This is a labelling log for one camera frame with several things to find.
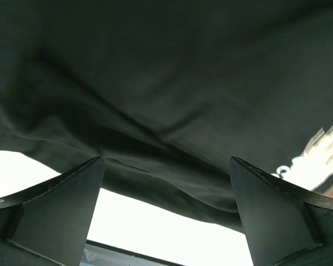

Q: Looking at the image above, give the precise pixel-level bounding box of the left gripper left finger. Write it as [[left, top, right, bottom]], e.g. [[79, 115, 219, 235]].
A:
[[0, 157, 105, 265]]

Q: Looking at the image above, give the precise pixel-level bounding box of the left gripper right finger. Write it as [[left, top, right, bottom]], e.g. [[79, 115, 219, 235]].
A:
[[229, 157, 333, 266]]

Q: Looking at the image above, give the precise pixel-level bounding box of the black t shirt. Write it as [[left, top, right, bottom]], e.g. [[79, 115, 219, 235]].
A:
[[0, 1, 333, 232]]

